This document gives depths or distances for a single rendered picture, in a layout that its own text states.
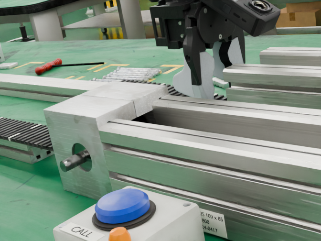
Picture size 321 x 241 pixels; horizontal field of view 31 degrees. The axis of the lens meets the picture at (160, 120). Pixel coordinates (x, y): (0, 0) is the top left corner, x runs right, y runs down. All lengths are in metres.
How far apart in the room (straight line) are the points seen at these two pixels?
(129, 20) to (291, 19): 1.46
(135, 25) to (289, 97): 3.06
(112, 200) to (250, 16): 0.32
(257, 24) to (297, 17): 3.90
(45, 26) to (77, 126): 2.64
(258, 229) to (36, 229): 0.23
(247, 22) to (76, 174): 0.26
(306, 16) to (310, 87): 3.91
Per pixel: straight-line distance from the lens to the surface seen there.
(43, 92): 1.07
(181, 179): 0.50
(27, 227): 0.60
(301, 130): 0.50
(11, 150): 0.80
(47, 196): 0.66
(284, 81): 0.64
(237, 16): 0.69
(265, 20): 0.68
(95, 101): 0.61
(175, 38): 0.75
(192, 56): 0.71
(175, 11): 0.73
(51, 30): 3.24
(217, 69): 0.80
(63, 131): 0.61
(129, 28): 3.64
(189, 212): 0.43
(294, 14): 4.58
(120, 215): 0.41
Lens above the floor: 1.03
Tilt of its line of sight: 18 degrees down
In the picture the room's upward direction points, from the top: 11 degrees counter-clockwise
